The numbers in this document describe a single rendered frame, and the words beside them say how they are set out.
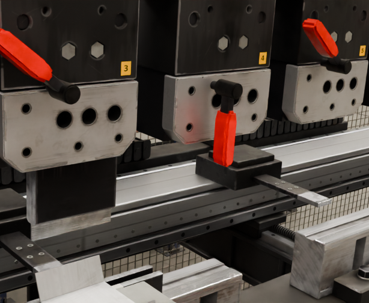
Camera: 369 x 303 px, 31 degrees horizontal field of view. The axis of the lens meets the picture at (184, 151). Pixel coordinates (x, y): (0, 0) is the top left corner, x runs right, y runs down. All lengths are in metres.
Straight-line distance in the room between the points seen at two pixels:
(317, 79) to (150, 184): 0.41
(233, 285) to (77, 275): 0.23
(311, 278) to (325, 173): 0.42
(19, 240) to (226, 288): 0.28
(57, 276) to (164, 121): 0.21
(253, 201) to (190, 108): 0.58
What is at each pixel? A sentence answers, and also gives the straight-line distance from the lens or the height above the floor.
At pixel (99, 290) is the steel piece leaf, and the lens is 0.79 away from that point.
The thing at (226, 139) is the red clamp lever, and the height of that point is 1.19.
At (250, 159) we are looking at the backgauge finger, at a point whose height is 1.03.
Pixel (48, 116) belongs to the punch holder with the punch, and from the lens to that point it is 0.64.
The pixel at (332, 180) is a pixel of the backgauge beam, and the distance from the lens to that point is 1.48.
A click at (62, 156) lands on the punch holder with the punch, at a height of 1.18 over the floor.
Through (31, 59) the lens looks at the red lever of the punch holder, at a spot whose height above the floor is 1.29.
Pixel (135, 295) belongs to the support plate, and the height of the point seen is 1.00.
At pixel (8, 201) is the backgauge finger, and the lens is 0.96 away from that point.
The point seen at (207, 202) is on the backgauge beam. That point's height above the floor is 0.95.
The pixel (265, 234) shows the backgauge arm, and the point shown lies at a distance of 1.34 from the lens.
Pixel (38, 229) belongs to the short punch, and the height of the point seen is 1.09.
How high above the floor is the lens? 1.38
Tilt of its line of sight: 17 degrees down
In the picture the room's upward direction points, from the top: 4 degrees clockwise
